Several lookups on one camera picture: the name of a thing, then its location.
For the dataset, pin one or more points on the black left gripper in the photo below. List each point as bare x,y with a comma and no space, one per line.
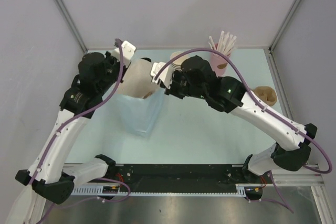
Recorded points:
109,57

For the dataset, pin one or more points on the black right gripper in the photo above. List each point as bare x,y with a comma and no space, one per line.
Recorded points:
170,91

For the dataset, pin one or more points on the light blue paper bag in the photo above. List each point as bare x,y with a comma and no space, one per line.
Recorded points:
138,116

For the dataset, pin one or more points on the brown pulp cup carrier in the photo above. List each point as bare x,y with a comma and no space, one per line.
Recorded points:
266,94
148,95

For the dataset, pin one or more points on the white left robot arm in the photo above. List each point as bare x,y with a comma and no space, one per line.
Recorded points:
46,179

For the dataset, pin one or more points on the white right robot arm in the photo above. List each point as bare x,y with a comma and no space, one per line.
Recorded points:
195,78

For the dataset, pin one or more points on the stack of brown paper cups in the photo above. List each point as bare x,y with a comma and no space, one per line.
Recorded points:
176,64

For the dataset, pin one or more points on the stack of black lids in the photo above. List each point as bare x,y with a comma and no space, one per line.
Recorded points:
146,59

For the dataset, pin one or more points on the pink straw holder cup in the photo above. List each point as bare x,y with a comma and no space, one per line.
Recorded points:
218,64

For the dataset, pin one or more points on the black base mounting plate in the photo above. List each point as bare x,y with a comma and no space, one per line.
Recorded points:
185,178

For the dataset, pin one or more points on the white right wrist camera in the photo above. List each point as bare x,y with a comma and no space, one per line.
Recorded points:
161,75

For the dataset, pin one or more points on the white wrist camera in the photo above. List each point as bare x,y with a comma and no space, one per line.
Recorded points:
161,75
124,50

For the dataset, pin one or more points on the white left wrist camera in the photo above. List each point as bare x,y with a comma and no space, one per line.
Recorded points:
124,50

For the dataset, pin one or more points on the aluminium frame rail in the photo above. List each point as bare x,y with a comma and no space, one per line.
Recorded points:
301,177

